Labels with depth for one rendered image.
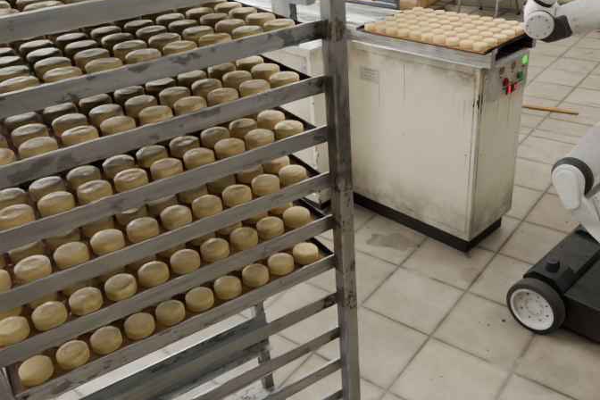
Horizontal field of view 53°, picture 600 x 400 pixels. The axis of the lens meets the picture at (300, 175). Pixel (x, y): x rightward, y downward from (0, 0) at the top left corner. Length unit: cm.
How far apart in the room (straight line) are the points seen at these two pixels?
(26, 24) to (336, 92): 46
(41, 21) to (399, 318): 183
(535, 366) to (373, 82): 126
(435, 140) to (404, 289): 61
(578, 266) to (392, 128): 91
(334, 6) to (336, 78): 11
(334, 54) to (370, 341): 147
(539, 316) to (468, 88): 85
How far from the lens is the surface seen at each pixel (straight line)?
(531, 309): 234
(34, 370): 108
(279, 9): 264
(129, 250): 95
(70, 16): 82
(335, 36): 96
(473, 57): 230
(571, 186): 222
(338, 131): 101
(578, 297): 229
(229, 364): 178
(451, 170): 251
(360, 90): 269
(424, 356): 222
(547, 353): 231
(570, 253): 246
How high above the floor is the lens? 157
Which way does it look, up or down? 28 degrees down
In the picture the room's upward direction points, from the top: 5 degrees counter-clockwise
